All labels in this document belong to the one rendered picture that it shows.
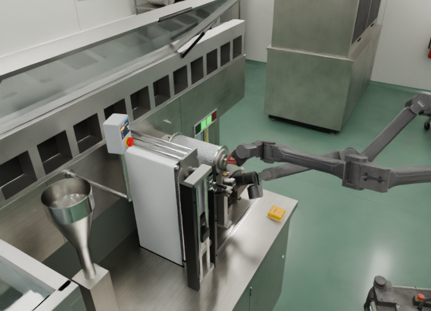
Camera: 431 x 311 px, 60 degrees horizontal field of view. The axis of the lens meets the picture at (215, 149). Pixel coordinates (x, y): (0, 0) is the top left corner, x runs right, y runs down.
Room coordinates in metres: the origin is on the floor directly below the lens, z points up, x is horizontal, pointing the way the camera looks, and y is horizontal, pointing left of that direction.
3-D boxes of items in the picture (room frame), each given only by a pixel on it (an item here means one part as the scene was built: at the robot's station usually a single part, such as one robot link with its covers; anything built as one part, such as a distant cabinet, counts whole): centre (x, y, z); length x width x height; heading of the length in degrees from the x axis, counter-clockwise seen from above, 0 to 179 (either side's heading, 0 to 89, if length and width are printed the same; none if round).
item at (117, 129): (0.96, 0.28, 1.66); 0.07 x 0.07 x 0.10; 77
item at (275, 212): (1.44, -0.31, 0.91); 0.07 x 0.07 x 0.02; 59
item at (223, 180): (1.37, -0.04, 1.05); 0.06 x 0.05 x 0.31; 59
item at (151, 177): (1.21, 0.28, 1.17); 0.34 x 0.05 x 0.54; 59
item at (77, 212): (0.85, 0.44, 1.50); 0.14 x 0.14 x 0.06
